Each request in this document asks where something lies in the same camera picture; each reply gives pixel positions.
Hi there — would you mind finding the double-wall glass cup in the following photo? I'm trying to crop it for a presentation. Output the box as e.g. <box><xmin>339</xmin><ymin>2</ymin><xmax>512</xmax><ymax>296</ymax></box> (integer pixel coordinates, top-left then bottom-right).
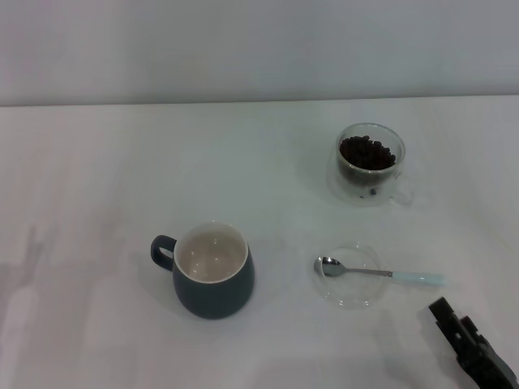
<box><xmin>326</xmin><ymin>122</ymin><xmax>414</xmax><ymax>210</ymax></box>

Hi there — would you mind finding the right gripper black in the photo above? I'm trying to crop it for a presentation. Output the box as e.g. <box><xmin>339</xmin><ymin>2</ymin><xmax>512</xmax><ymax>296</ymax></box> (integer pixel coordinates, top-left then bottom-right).
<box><xmin>428</xmin><ymin>297</ymin><xmax>519</xmax><ymax>389</ymax></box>

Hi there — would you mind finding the blue-handled metal spoon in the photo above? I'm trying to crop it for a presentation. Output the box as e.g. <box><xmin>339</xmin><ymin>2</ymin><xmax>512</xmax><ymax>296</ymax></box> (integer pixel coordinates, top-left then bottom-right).
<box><xmin>313</xmin><ymin>255</ymin><xmax>447</xmax><ymax>287</ymax></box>

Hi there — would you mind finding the dark grey ceramic mug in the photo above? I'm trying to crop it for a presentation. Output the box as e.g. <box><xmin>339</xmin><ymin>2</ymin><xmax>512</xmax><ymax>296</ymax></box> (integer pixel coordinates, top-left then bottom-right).
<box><xmin>150</xmin><ymin>220</ymin><xmax>256</xmax><ymax>320</ymax></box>

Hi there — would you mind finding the clear glass saucer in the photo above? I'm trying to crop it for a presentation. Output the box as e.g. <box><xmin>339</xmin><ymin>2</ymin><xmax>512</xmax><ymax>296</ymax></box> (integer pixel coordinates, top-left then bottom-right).
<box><xmin>311</xmin><ymin>241</ymin><xmax>388</xmax><ymax>311</ymax></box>

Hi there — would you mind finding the brown coffee bean pile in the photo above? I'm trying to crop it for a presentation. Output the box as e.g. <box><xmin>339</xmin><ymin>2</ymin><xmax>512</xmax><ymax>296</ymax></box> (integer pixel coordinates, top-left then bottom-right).
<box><xmin>339</xmin><ymin>135</ymin><xmax>397</xmax><ymax>171</ymax></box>

